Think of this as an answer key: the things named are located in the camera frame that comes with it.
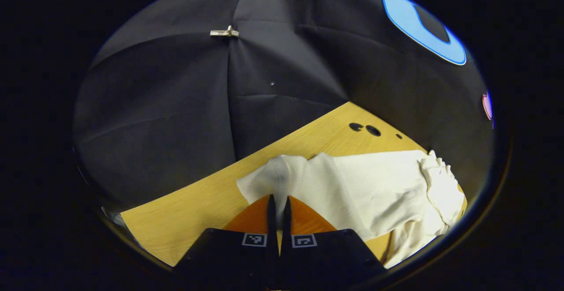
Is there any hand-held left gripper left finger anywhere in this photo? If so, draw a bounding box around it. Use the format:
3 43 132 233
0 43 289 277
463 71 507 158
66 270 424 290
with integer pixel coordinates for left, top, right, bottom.
174 194 279 289

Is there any small metal clip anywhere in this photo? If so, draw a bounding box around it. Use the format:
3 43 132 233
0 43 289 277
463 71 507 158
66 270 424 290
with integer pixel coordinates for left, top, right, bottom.
210 25 240 37

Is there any black backdrop cloth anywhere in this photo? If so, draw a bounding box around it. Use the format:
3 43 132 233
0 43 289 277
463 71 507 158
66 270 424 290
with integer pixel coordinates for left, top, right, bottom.
73 0 494 212

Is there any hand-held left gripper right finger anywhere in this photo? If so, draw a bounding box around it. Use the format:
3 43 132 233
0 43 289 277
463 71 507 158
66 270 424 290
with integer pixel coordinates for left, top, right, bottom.
280 195 388 288

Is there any white long-sleeved garment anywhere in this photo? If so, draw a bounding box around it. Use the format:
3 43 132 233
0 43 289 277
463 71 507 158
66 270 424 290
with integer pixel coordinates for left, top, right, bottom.
237 150 468 269

